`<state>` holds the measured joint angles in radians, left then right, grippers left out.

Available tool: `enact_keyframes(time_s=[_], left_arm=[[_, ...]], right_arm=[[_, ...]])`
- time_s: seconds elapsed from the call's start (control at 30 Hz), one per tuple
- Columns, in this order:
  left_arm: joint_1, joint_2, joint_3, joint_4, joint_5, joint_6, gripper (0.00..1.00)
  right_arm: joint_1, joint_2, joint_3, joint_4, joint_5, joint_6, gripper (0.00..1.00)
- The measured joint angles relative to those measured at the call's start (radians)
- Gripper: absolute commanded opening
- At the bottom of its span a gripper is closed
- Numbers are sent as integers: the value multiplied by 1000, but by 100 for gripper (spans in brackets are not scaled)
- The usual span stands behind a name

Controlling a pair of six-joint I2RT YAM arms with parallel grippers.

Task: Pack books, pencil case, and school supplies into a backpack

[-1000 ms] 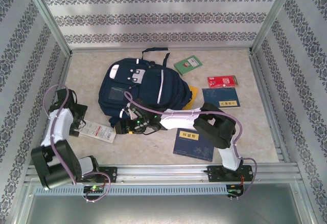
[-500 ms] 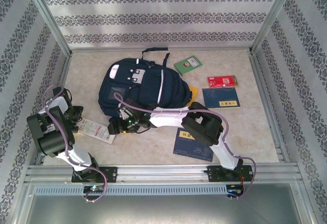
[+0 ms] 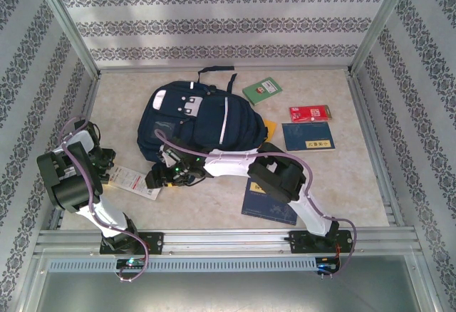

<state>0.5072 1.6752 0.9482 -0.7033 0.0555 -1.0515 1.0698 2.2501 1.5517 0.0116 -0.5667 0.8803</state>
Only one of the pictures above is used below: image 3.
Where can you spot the navy notebook with palm print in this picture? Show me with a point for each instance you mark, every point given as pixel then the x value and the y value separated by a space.
pixel 260 208

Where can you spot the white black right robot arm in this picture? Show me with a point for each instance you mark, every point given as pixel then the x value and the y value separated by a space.
pixel 231 166

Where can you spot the yellow book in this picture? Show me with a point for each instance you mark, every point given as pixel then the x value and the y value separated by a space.
pixel 271 130

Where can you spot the aluminium mounting rail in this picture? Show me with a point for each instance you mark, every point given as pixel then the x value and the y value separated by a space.
pixel 228 240

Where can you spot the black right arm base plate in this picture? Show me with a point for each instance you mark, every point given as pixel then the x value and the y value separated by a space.
pixel 299 242

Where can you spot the navy blue backpack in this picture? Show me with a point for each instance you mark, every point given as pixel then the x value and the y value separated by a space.
pixel 206 123

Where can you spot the green notebook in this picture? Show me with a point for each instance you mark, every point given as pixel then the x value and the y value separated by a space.
pixel 263 91

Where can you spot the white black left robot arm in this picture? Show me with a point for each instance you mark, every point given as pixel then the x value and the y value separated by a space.
pixel 71 191

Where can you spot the navy notebook with yellow label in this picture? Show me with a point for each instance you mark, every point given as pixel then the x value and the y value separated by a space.
pixel 306 135

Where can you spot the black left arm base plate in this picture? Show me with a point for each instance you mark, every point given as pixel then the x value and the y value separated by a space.
pixel 155 242

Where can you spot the aluminium frame cross bar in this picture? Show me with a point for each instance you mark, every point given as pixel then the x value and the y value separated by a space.
pixel 142 68

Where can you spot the white supply packet red print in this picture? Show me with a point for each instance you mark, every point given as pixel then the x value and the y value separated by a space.
pixel 137 183

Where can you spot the aluminium frame post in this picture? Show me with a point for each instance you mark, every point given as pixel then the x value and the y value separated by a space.
pixel 67 23
pixel 379 23

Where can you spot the aluminium frame side rail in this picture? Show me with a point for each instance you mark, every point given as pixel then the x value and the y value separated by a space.
pixel 91 102
pixel 364 112

